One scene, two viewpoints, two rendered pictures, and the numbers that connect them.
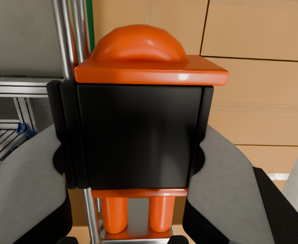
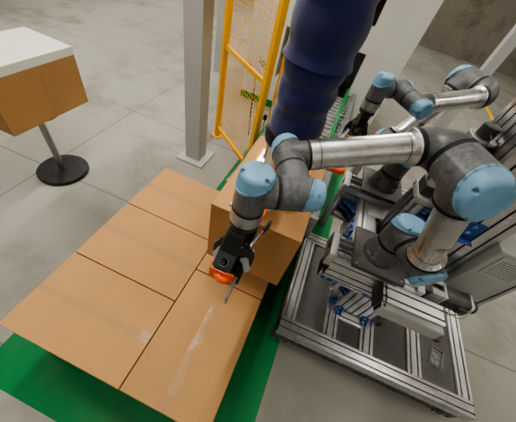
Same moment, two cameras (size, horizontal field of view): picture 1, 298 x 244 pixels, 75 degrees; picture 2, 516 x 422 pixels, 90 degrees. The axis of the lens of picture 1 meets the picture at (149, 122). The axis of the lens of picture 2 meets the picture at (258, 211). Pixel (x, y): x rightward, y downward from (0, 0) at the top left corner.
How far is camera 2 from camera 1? 0.64 m
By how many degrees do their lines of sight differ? 14
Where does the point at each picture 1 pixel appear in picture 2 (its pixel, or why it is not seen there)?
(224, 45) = (154, 301)
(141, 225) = not seen: hidden behind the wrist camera
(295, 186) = (133, 159)
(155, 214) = not seen: hidden behind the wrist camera
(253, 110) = (153, 245)
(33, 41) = (303, 388)
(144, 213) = not seen: hidden behind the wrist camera
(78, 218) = (280, 236)
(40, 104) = (315, 323)
